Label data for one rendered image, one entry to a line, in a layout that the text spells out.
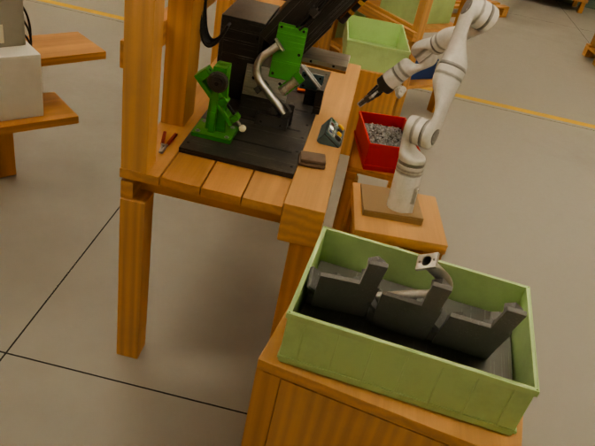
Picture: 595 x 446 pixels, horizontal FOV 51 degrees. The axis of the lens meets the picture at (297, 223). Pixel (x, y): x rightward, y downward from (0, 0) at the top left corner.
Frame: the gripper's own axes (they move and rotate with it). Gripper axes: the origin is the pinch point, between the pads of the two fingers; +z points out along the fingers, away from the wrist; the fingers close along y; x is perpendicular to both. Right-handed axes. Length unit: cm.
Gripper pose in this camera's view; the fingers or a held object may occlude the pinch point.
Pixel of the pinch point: (362, 102)
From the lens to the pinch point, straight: 255.8
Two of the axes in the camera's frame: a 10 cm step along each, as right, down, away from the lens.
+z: -6.8, 4.7, 5.7
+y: -3.6, 4.7, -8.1
